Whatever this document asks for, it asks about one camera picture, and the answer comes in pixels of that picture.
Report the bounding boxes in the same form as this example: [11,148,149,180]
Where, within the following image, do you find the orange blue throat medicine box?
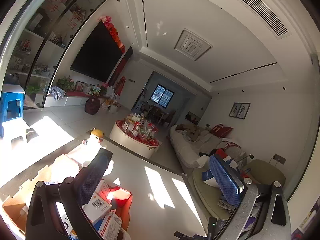
[82,193,112,224]

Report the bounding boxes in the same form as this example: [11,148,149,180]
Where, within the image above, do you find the blue white paper bag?
[203,152,243,191]

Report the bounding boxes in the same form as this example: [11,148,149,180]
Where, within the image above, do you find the red cardboard storage box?
[2,152,133,240]

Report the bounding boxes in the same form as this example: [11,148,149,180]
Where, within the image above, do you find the orange fruit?
[91,129,104,139]

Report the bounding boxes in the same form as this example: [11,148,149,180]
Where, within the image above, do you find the red cushion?
[210,124,233,139]

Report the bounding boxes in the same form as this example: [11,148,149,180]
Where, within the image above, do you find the white sofa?
[169,125,247,168]

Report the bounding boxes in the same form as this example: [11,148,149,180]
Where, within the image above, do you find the round white red coffee table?
[110,116,161,159]

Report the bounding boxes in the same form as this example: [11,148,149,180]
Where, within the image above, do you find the dark maroon bag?
[85,94,100,115]

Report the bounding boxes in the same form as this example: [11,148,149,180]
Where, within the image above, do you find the green potted plant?
[56,76,74,92]

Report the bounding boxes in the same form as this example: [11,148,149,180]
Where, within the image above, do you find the blue plastic stool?
[1,84,25,138]

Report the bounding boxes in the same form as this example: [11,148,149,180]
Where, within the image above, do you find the dark window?
[150,84,174,108]

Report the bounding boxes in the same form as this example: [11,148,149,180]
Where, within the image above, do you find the ceiling air vent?
[175,29,213,61]

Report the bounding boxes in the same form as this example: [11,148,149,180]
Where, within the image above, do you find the glass display cabinet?
[4,0,106,109]

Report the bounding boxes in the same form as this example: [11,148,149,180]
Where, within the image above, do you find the framed wall pictures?
[229,102,251,120]

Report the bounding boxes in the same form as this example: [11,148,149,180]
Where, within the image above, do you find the black wall television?
[70,22,122,82]

